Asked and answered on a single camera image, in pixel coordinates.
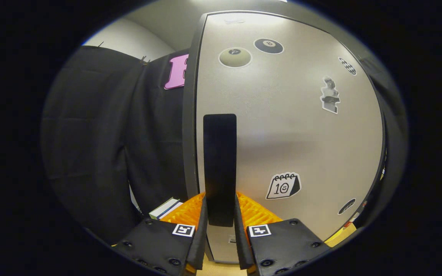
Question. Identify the grey shoe cabinet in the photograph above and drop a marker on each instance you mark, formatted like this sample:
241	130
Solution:
190	115

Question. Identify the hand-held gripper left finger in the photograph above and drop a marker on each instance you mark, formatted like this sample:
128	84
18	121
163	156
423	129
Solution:
202	237

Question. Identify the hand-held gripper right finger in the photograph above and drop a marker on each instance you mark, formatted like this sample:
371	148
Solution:
240	241

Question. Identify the green and white book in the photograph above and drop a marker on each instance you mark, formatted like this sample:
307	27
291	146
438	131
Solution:
163	207

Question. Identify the blue book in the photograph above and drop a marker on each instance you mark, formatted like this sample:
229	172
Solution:
172	211

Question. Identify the black backdrop cloth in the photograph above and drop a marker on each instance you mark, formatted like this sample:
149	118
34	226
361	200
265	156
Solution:
90	145

